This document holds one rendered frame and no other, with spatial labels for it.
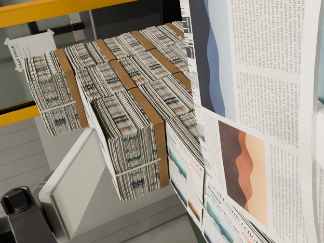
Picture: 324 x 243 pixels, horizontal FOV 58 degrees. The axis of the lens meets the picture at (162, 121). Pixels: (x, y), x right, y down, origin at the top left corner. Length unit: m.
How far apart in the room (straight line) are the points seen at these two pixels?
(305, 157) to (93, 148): 0.13
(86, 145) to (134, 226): 4.15
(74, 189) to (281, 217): 0.18
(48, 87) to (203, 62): 1.35
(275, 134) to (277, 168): 0.03
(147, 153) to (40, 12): 1.17
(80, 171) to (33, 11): 1.85
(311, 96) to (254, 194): 0.15
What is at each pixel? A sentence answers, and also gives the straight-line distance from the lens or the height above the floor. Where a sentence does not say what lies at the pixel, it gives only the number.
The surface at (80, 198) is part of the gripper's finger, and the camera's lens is 0.17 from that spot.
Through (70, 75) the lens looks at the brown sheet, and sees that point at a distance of 1.58.
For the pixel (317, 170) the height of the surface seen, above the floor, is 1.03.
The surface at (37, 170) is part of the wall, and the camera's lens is 4.48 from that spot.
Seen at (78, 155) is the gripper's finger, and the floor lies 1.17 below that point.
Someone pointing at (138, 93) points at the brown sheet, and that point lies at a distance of 1.29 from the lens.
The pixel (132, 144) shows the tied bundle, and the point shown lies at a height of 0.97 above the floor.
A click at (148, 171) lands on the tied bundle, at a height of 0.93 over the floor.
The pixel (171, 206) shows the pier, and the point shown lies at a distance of 4.41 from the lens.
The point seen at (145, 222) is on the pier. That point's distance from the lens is 4.34.
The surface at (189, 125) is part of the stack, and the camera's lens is 1.11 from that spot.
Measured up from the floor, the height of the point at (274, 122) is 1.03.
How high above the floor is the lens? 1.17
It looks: 17 degrees down
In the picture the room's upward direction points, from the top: 109 degrees counter-clockwise
